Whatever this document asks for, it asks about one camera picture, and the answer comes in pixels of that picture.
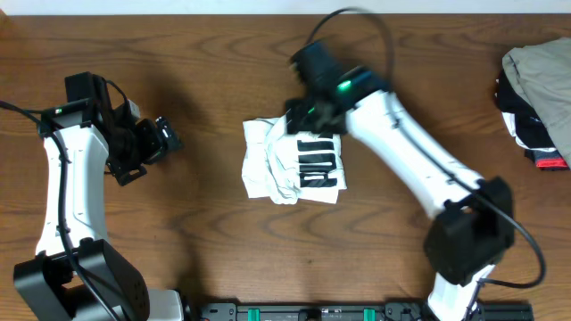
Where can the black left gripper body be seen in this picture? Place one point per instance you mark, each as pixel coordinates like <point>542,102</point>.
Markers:
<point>145,145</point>

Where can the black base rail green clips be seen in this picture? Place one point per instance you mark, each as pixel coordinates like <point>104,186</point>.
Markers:
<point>391,311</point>

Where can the black red folded garment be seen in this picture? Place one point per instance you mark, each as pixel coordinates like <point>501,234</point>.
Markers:
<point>524,125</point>

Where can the white t-shirt black print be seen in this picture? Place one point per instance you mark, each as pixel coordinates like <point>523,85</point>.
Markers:
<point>287,168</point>

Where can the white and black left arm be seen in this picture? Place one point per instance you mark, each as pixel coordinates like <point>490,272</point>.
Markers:
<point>76,274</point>

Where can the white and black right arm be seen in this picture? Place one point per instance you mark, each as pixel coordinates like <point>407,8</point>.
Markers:
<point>471,217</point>

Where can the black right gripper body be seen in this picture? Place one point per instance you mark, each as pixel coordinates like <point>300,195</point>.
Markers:
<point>312,115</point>

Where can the grey folded garment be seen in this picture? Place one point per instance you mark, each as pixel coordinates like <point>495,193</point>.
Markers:
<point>540,74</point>

